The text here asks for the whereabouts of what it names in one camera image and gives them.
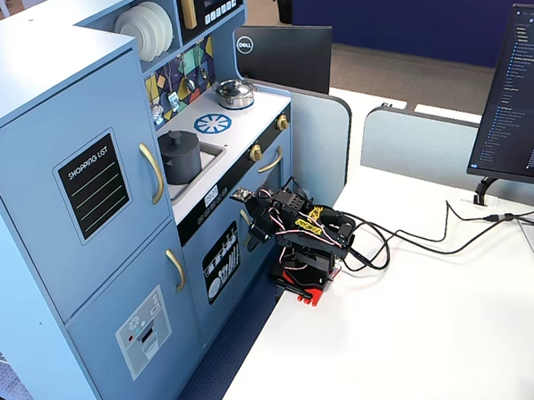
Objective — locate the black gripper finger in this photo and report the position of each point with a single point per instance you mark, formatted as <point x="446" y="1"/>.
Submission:
<point x="266" y="235"/>
<point x="254" y="238"/>

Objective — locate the dark gray pot lid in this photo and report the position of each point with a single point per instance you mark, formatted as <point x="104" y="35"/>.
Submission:
<point x="179" y="142"/>

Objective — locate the red robot base clamp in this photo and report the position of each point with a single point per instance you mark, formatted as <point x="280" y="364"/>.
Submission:
<point x="314" y="291"/>

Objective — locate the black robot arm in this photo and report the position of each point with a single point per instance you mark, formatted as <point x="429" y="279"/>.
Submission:
<point x="309" y="238"/>

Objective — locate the shiny steel pot lid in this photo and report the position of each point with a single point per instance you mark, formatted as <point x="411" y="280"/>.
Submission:
<point x="233" y="89"/>

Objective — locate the gold stove knob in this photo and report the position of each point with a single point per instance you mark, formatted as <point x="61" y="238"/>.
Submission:
<point x="255" y="153"/>
<point x="282" y="122"/>

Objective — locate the tall light blue desk divider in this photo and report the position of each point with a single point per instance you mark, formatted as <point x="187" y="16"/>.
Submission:
<point x="322" y="148"/>

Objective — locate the dark gray pot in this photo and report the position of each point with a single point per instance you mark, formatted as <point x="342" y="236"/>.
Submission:
<point x="182" y="166"/>

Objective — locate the silver slotted toy spatula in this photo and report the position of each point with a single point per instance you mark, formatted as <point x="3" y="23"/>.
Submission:
<point x="173" y="102"/>

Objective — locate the silver toy ladle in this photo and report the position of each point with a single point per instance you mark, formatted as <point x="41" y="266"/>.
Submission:
<point x="191" y="84"/>

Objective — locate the silver toy spoon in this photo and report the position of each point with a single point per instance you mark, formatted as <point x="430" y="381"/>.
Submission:
<point x="203" y="71"/>

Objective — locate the black Dell monitor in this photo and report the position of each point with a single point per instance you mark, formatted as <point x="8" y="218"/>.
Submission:
<point x="286" y="58"/>

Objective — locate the low light blue desk divider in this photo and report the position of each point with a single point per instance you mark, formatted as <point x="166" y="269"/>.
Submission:
<point x="416" y="147"/>

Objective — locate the black shopping list board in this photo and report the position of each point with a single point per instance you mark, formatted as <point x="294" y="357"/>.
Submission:
<point x="94" y="186"/>

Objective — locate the white plastic plate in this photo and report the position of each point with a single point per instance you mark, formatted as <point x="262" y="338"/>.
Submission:
<point x="134" y="34"/>
<point x="159" y="32"/>
<point x="168" y="25"/>

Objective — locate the black trash bin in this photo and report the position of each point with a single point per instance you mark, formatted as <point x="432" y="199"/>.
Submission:
<point x="284" y="4"/>

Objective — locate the blue toy play kitchen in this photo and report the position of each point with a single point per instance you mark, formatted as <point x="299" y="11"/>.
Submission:
<point x="44" y="131"/>

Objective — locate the dark blue office partition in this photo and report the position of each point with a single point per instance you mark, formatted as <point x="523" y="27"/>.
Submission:
<point x="418" y="17"/>

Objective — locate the monitor with lit screen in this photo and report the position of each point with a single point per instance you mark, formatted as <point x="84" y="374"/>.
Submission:
<point x="513" y="106"/>

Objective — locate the small wrist camera board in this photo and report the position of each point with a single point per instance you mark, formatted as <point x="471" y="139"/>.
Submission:
<point x="242" y="195"/>

